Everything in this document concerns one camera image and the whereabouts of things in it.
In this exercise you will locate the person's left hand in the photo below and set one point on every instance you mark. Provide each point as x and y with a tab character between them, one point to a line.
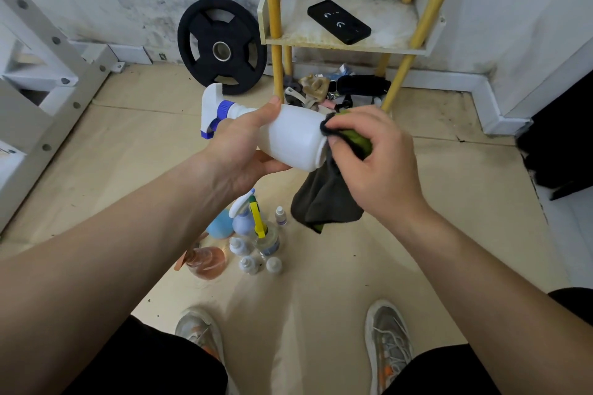
234	154

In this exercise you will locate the person's right hand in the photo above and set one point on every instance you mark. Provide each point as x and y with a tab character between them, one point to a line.
389	172

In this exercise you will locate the round white bottle blue-tipped sprayer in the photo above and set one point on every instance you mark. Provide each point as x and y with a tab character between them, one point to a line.
296	135

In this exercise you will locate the green microfibre cloth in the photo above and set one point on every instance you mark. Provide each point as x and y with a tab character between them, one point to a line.
324	200

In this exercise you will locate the pale blue bottle white sprayer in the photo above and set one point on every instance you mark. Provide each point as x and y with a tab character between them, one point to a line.
242	225

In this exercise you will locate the blue spray bottle pink trigger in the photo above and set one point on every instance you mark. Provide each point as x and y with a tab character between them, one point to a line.
221	225

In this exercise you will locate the clear bottle yellow green sprayer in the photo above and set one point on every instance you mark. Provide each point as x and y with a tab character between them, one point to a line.
269	246

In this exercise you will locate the orange spray bottle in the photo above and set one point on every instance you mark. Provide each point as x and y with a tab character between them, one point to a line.
208	265

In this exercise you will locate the white shelf yellow poles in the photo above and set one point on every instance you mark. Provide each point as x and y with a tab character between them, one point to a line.
394	29

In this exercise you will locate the black phone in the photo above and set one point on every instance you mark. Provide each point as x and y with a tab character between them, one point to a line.
339	22

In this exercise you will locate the person's left forearm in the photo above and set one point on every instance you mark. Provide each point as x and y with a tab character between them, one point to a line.
102	279

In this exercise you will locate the person's right forearm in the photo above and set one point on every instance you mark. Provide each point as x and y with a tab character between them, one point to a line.
495	302

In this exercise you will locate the person's right grey shoe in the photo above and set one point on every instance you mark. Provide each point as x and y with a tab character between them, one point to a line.
388	344

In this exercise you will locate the person's grey shoe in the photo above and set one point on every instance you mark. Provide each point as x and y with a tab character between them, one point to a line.
388	344
199	332

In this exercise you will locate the person's left grey shoe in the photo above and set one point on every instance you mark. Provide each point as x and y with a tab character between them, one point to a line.
199	332

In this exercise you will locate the white plastic strip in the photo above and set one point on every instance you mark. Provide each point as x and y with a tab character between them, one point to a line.
377	101

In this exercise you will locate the white plastic scoop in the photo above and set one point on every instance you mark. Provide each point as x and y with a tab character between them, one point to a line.
296	96

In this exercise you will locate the tan fuzzy glove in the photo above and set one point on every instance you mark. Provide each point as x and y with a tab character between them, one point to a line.
315	86

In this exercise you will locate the blue white packet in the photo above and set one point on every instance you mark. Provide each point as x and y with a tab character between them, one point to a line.
340	71

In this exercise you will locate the black weight plate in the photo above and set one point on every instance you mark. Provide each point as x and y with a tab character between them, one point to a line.
197	43

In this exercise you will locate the black shorts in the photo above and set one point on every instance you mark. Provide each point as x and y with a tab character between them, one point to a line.
139	362

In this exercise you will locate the white metal rack frame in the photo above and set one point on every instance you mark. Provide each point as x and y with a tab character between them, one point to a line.
23	103

